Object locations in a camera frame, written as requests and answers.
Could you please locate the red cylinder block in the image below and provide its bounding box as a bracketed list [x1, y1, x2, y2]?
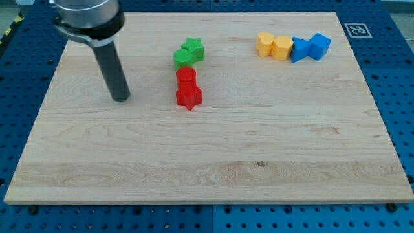
[176, 66, 197, 89]

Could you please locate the white fiducial marker tag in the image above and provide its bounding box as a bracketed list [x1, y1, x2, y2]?
[344, 23, 372, 38]

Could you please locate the blue triangle block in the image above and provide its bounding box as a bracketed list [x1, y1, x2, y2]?
[290, 37, 311, 63]

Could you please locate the red star block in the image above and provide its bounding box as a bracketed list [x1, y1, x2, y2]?
[175, 81, 202, 111]

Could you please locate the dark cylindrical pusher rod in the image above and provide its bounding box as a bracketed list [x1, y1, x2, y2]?
[93, 41, 130, 102]

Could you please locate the yellow heart block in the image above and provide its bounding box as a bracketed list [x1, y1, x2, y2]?
[256, 32, 275, 57]

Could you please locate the green star block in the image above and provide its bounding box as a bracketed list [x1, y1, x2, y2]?
[181, 37, 204, 61]

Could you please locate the wooden board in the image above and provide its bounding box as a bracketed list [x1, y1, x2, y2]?
[5, 12, 413, 205]

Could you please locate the blue cube block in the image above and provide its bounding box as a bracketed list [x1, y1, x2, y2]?
[308, 33, 331, 61]

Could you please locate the yellow hexagon block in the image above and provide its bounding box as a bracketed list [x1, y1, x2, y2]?
[271, 36, 294, 60]

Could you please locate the green cylinder block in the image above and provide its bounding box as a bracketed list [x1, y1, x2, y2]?
[173, 49, 194, 71]

